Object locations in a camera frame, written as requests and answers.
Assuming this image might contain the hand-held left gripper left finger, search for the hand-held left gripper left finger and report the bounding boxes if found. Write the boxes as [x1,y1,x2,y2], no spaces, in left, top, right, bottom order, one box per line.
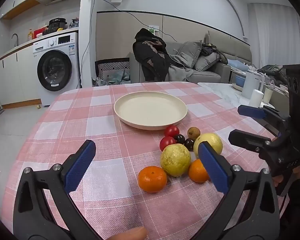
[13,139,103,240]

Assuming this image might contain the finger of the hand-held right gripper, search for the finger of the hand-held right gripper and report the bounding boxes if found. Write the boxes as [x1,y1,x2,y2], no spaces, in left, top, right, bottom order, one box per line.
[228,129,275,153]
[237,104,291,137]

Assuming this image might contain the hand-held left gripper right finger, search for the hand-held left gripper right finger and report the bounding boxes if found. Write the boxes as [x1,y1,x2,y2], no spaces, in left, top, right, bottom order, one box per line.
[190,141,281,240]

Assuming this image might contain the yellow guava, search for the yellow guava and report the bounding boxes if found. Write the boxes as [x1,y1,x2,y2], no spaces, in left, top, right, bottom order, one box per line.
[193,133,223,159]
[160,144,192,177]

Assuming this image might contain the brown longan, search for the brown longan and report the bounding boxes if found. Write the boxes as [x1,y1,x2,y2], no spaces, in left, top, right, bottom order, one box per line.
[187,127,201,140]

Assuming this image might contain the red tomato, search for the red tomato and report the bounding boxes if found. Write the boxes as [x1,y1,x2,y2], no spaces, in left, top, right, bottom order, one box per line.
[164,125,180,138]
[159,136,177,152]

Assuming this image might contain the orange mandarin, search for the orange mandarin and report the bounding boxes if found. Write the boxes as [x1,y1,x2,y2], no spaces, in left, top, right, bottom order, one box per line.
[138,166,168,193]
[188,159,210,183]

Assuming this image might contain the cream round plate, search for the cream round plate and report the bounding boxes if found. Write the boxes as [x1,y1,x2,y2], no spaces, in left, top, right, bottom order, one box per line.
[114,91,188,130]

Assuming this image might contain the person's right hand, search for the person's right hand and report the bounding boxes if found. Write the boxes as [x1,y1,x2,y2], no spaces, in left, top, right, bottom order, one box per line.
[272,162,300,188]

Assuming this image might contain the person's left hand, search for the person's left hand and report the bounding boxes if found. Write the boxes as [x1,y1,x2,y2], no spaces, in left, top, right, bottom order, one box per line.
[107,226,148,240]

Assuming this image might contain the white cup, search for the white cup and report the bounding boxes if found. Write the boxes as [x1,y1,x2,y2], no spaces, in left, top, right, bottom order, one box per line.
[249,89,265,107]

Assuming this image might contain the cream cup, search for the cream cup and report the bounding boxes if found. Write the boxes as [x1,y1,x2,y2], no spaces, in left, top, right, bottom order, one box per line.
[263,88,273,104]

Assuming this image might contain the white kettle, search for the white kettle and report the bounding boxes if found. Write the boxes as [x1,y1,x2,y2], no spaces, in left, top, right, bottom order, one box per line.
[241,70,265,99]

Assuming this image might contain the white marble table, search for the white marble table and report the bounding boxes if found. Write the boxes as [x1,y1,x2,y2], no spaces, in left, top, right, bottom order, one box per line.
[197,82,289,120]

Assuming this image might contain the dark green jacket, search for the dark green jacket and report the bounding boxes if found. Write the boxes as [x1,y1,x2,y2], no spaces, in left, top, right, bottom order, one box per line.
[257,64,288,83]

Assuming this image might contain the light blue cloth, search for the light blue cloth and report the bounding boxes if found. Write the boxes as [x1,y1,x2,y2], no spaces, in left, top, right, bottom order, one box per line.
[227,59,250,71]

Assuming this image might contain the pink checked tablecloth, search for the pink checked tablecloth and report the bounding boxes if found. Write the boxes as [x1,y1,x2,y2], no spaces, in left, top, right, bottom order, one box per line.
[0,81,290,240]

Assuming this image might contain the grey sofa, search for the grey sofa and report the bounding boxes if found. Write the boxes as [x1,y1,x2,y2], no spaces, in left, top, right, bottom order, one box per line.
[129,40,252,83]

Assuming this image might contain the small grey cushion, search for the small grey cushion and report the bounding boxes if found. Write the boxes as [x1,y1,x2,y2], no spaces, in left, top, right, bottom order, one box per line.
[194,53,222,72]

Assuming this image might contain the dark clothes pile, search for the dark clothes pile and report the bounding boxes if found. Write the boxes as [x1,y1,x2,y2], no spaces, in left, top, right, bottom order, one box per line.
[201,42,228,63]

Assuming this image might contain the white curtain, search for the white curtain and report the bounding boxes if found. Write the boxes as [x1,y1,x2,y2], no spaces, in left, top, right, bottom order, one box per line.
[247,2,300,68]

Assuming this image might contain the grey blanket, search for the grey blanket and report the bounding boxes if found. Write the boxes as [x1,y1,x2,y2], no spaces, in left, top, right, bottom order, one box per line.
[168,60,194,82]

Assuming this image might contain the large grey cushion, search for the large grey cushion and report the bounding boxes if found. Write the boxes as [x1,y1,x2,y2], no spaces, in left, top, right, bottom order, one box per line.
[176,41,203,68]

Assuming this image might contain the white washing machine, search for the white washing machine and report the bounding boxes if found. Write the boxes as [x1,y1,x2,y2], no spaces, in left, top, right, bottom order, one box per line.
[32,32,80,106]

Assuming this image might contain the black patterned bag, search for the black patterned bag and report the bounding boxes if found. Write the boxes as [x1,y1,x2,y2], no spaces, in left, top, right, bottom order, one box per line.
[95,58,130,85]

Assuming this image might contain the white base cabinets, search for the white base cabinets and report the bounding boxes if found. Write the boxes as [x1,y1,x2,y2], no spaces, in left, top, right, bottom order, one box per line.
[0,45,44,109]

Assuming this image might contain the black jacket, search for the black jacket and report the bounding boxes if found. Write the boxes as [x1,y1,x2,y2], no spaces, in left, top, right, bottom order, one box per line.
[132,28,174,82]

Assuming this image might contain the red box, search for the red box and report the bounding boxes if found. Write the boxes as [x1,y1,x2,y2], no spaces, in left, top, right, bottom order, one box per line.
[34,27,47,39]

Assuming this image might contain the black pressure cooker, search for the black pressure cooker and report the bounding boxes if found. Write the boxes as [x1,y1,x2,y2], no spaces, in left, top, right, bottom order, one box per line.
[49,18,67,32]

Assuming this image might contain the black cable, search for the black cable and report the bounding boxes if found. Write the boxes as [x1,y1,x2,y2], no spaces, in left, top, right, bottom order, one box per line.
[94,0,177,43]

